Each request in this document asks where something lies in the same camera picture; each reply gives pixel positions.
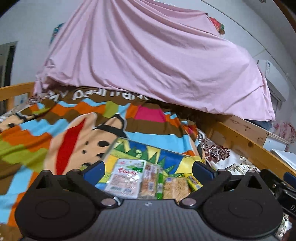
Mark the green stick snack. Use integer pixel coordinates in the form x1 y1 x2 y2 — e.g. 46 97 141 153
157 173 164 200

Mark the wooden bed rail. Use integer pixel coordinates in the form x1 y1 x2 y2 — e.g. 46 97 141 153
0 82 36 112
203 121 296 177

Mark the cartoon printed storage box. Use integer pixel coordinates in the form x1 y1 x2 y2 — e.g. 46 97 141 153
94 137 204 200

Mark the clear brown snack bar packet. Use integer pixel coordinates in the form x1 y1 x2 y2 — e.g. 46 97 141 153
139 163 159 199

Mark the pink floral curtain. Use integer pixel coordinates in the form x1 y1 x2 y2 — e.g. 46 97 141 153
272 120 296 140

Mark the white air conditioner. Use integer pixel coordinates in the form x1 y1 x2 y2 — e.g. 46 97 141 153
256 59 290 103

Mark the clear rice crisp packet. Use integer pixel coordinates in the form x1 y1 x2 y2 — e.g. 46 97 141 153
163 177 191 200

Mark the white red printed snack packet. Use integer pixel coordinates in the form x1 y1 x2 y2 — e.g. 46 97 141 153
105 159 147 199

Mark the colourful patterned cloth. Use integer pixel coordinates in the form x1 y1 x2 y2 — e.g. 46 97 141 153
49 23 65 45
209 16 226 36

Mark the yellow snack packet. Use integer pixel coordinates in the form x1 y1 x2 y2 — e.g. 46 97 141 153
187 175 203 192

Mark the colourful cartoon printed blanket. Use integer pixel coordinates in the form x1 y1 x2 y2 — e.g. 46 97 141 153
0 86 204 232

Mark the pink bed sheet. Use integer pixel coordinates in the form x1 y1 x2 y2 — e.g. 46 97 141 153
33 0 277 122

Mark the white floral patterned quilt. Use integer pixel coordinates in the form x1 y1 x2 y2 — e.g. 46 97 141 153
198 129 262 175

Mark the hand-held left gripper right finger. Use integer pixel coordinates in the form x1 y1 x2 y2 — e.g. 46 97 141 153
179 161 262 208

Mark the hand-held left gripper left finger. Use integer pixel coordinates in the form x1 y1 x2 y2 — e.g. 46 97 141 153
34 161 120 208

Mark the light wooden board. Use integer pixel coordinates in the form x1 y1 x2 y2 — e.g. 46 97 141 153
219 114 269 147

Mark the white paper sheet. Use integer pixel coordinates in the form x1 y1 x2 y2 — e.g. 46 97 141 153
270 148 296 171

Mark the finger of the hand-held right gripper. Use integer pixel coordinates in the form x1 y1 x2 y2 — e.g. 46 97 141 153
260 169 296 194

